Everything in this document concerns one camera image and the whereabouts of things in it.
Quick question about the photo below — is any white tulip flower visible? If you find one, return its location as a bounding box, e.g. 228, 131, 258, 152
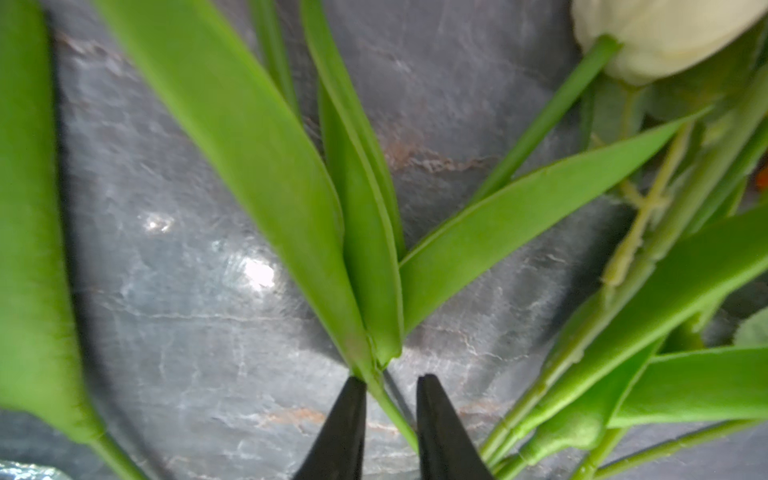
469, 1, 767, 204

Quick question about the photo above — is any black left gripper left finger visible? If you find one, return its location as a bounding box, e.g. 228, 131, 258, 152
294, 377, 367, 480

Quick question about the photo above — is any pale pink tulip flower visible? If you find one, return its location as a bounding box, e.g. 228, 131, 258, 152
96, 1, 679, 446

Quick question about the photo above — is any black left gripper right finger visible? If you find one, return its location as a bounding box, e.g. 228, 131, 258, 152
416, 374, 493, 480

